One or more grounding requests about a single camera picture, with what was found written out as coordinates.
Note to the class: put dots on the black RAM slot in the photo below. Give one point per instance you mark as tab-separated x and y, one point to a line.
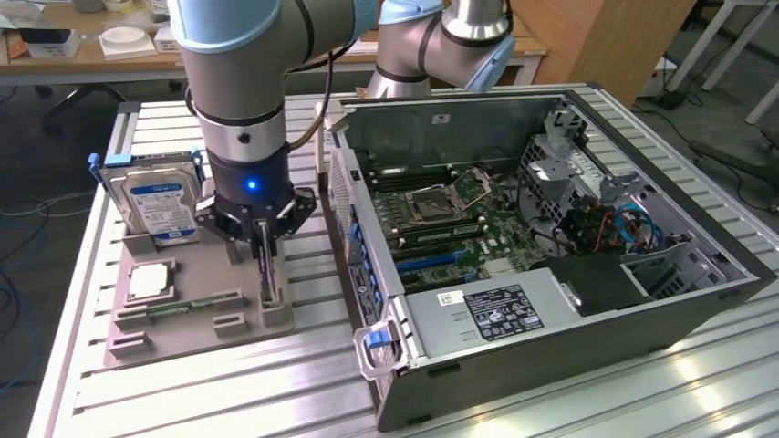
395	172
401	184

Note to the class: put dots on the small silver chipset heatsink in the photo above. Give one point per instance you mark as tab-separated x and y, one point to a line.
501	268

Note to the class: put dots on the green motherboard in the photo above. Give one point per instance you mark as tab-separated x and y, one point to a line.
504	228

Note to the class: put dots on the grey power supply unit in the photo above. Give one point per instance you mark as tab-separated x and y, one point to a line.
437	324

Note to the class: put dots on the wooden desk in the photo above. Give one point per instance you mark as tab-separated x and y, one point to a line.
60	64

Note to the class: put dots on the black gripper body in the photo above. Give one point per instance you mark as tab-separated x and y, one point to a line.
252	187

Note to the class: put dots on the black open PC case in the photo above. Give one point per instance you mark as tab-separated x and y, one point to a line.
547	365

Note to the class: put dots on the white round container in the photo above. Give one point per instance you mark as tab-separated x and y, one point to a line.
127	43

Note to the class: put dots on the blue release latch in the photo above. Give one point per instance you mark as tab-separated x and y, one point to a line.
375	340

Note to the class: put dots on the installed RAM stick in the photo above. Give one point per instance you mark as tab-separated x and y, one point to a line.
440	232

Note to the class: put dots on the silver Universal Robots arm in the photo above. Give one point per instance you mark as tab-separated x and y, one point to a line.
243	68

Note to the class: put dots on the graphics card with black fan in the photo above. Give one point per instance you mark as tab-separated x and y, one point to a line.
268	278

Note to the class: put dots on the green RAM stick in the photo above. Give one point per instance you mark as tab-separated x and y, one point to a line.
183	306

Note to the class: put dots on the silver CPU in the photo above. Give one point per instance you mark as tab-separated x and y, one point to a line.
148	280

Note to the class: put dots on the socket cover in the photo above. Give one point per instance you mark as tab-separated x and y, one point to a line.
471	189

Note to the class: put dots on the white box with dark lid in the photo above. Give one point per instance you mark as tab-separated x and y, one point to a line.
48	43

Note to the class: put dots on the grey parts rack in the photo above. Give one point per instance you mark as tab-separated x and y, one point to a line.
212	283

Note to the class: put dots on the hard disk with blue carrier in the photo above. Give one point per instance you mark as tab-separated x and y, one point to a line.
157	205

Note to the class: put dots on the white labelled box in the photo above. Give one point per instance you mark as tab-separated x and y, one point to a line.
165	42

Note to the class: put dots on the blue expansion slot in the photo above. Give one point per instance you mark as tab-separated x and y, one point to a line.
425	263

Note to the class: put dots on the wooden cabinet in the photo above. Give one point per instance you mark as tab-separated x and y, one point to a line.
608	45

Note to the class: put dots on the white table frame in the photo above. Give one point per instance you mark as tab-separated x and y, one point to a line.
695	55

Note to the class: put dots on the silver metal drive cage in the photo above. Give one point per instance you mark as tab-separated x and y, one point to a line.
553	178

